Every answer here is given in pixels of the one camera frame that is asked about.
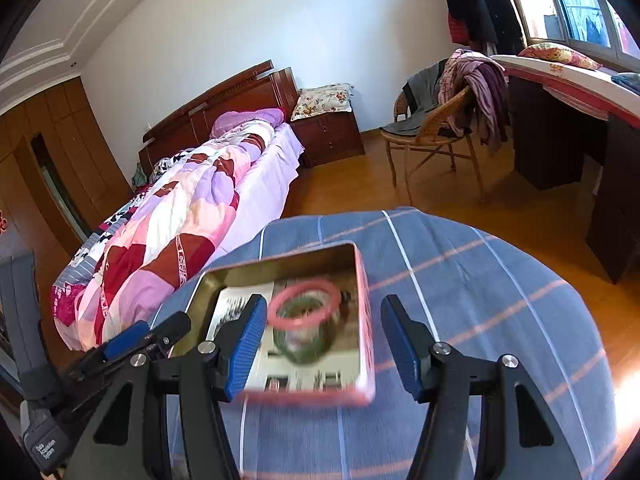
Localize floral red pillow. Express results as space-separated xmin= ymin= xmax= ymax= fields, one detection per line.
xmin=517 ymin=43 xmax=603 ymax=71

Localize dark wooden desk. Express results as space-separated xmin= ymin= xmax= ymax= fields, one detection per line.
xmin=492 ymin=55 xmax=640 ymax=285

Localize lilac bed sheet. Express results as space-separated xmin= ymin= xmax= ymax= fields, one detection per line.
xmin=205 ymin=122 xmax=306 ymax=266

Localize hanging black coats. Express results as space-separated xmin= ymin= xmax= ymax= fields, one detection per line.
xmin=442 ymin=0 xmax=526 ymax=53

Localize window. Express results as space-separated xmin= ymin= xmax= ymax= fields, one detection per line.
xmin=500 ymin=0 xmax=640 ymax=61

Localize pink purple garment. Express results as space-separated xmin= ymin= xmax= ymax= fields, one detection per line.
xmin=438 ymin=50 xmax=511 ymax=153

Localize grey garment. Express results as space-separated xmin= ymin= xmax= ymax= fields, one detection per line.
xmin=380 ymin=62 xmax=451 ymax=137

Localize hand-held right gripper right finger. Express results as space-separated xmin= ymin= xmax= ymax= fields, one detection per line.
xmin=380 ymin=294 xmax=576 ymax=480

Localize pink bangle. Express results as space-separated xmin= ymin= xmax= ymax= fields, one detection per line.
xmin=266 ymin=281 xmax=342 ymax=331

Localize wooden nightstand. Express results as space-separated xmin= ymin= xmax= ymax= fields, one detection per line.
xmin=291 ymin=110 xmax=366 ymax=169

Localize blue plaid cloth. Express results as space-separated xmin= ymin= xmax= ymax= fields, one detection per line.
xmin=150 ymin=206 xmax=633 ymax=480

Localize wicker chair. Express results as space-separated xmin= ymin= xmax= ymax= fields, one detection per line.
xmin=382 ymin=85 xmax=486 ymax=206

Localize printed paper sheet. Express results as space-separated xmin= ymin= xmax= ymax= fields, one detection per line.
xmin=205 ymin=282 xmax=361 ymax=393

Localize pink pillow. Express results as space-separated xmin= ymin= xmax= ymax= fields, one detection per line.
xmin=210 ymin=107 xmax=286 ymax=140

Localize green bangle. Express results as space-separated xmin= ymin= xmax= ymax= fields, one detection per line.
xmin=272 ymin=300 xmax=346 ymax=365

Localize folded blue clothes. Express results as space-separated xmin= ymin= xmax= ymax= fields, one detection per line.
xmin=611 ymin=72 xmax=640 ymax=96

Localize wooden bed headboard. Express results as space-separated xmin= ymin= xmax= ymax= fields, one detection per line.
xmin=137 ymin=60 xmax=301 ymax=176

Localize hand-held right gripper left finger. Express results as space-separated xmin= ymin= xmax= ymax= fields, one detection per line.
xmin=70 ymin=294 xmax=269 ymax=480

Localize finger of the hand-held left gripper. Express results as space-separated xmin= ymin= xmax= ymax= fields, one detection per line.
xmin=149 ymin=311 xmax=193 ymax=359
xmin=62 ymin=321 xmax=153 ymax=386

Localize hanging red garment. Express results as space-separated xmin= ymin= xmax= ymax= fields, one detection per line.
xmin=447 ymin=12 xmax=471 ymax=45

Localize floral cushion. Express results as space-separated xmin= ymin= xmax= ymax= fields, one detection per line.
xmin=291 ymin=83 xmax=355 ymax=122

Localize wooden wardrobe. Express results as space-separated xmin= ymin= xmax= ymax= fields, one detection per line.
xmin=0 ymin=76 xmax=133 ymax=261

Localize pink patchwork quilt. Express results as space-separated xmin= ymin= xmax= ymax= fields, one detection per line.
xmin=52 ymin=121 xmax=276 ymax=352

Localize grey striped blanket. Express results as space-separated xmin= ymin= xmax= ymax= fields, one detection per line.
xmin=52 ymin=200 xmax=123 ymax=293

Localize pink metal tin box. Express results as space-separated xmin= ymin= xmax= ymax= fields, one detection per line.
xmin=170 ymin=241 xmax=377 ymax=407

